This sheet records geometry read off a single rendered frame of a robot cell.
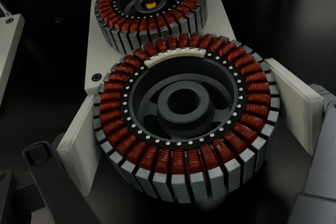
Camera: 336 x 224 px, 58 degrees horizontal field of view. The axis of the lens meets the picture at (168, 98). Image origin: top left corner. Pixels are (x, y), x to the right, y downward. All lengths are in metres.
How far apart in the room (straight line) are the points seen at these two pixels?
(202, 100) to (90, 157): 0.07
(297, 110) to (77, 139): 0.11
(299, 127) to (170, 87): 0.08
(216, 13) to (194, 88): 0.15
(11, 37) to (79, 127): 0.25
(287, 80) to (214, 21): 0.17
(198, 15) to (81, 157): 0.18
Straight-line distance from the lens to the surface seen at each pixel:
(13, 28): 0.42
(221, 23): 0.32
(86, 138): 0.17
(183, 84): 0.20
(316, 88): 0.18
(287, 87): 0.17
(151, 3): 0.32
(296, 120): 0.17
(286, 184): 0.24
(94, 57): 0.32
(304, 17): 0.35
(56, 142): 0.18
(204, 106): 0.18
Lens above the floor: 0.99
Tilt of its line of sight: 51 degrees down
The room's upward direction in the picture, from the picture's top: 15 degrees counter-clockwise
